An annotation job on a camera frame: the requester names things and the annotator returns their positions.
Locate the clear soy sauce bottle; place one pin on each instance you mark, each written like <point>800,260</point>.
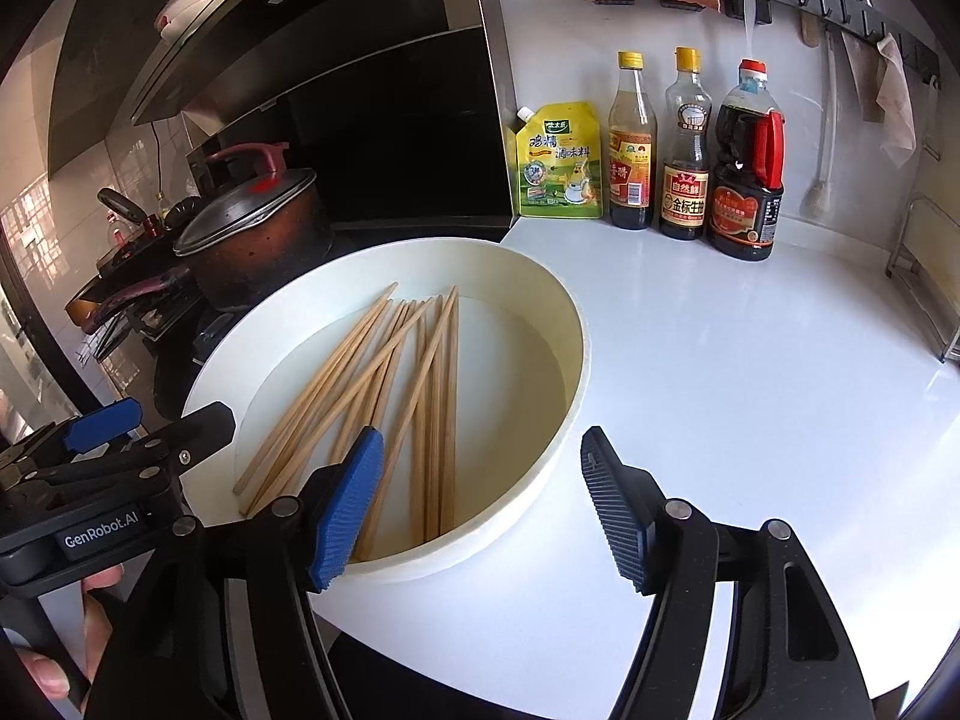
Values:
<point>684,195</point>

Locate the white round object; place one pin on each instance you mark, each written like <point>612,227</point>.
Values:
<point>180,15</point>

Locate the steel cutting board rack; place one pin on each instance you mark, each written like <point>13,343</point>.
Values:
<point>898,247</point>

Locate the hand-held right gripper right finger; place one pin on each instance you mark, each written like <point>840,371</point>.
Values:
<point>615,517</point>

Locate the white round basin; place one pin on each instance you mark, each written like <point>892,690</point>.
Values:
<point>525,360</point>

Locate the pile of wooden chopsticks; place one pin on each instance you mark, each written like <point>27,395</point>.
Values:
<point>420,390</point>

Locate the dark vinegar bottle yellow cap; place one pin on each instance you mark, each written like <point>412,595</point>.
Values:
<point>630,180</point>

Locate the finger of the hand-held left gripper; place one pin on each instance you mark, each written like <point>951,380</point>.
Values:
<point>105,424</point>
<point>199,435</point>

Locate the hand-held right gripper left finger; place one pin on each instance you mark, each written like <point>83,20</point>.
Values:
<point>349,510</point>

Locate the brown pot with lid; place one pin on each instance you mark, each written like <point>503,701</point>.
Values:
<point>262,255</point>

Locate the black range hood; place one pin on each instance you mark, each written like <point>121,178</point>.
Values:
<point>337,52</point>

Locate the person's left hand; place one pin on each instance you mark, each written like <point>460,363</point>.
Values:
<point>97,630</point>

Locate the black gas stove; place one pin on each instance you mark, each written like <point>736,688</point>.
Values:
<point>172,375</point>

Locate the white bottle brush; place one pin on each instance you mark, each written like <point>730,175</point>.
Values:
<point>817,199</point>

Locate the dark wall hook rail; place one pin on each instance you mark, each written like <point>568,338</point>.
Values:
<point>840,11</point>

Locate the yellow green seasoning pouch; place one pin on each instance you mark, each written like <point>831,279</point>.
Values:
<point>559,172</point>

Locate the beige hanging rag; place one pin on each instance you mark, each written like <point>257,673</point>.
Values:
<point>896,105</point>

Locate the black frying pan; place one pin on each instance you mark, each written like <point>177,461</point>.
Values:
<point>120,202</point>

